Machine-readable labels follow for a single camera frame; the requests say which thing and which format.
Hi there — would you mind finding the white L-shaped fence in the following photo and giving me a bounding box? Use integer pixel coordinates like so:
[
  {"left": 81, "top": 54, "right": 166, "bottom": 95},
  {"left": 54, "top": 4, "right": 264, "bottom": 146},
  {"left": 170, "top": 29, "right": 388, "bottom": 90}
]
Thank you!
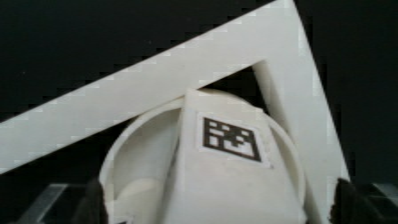
[{"left": 0, "top": 0, "right": 347, "bottom": 224}]

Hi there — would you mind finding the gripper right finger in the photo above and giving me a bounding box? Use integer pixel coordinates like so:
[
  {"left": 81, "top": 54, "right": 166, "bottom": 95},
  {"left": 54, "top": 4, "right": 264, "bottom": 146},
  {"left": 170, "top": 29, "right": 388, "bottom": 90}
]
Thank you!
[{"left": 328, "top": 178, "right": 398, "bottom": 224}]

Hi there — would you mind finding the white stool leg back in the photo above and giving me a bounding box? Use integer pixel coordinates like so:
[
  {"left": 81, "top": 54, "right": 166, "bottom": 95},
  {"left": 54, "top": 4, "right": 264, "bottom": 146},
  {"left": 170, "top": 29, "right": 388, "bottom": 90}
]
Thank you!
[{"left": 161, "top": 90, "right": 307, "bottom": 224}]

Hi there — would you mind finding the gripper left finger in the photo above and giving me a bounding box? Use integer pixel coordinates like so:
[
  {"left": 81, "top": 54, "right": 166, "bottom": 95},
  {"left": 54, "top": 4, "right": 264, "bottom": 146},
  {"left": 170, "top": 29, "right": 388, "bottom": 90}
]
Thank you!
[{"left": 12, "top": 179, "right": 108, "bottom": 224}]

